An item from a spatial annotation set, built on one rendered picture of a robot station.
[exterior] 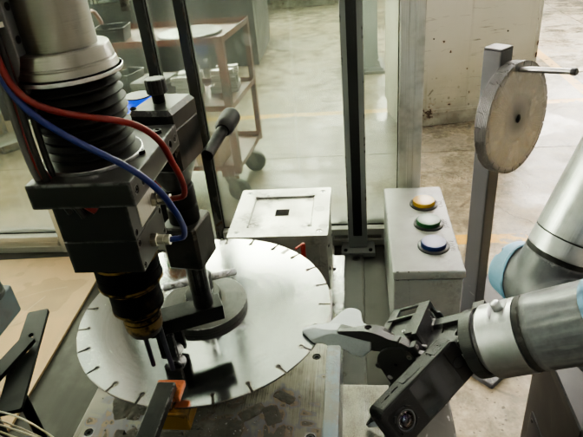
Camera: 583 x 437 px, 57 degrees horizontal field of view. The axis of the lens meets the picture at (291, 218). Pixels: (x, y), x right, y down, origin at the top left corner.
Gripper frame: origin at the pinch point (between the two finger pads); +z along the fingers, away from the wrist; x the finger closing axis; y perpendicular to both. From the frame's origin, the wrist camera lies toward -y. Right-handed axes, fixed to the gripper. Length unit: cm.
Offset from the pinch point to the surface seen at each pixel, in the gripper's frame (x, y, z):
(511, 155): -18, 117, 3
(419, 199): 3.4, 44.7, -0.4
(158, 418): 12.9, -18.2, 3.8
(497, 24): 0, 331, 34
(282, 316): 9.4, 2.3, 2.9
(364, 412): -7.3, 2.8, 0.9
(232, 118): 33.0, 0.7, -9.5
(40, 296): 26, 10, 66
